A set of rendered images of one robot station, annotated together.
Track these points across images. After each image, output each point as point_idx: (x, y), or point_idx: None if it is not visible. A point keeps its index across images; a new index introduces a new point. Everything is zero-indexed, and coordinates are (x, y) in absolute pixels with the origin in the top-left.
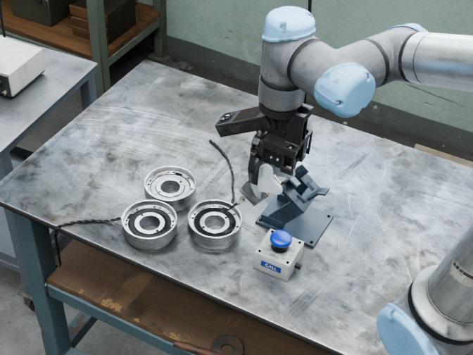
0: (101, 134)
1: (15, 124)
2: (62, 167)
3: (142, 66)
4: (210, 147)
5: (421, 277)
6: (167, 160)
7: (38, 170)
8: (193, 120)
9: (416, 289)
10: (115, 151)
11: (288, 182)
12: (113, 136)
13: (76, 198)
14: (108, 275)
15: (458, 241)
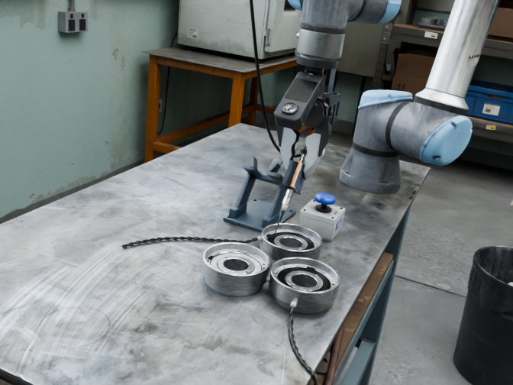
0: (79, 339)
1: None
2: (166, 380)
3: None
4: (135, 249)
5: (439, 96)
6: (159, 279)
7: None
8: (70, 256)
9: (448, 101)
10: (129, 324)
11: (275, 166)
12: (90, 325)
13: (244, 360)
14: None
15: (462, 46)
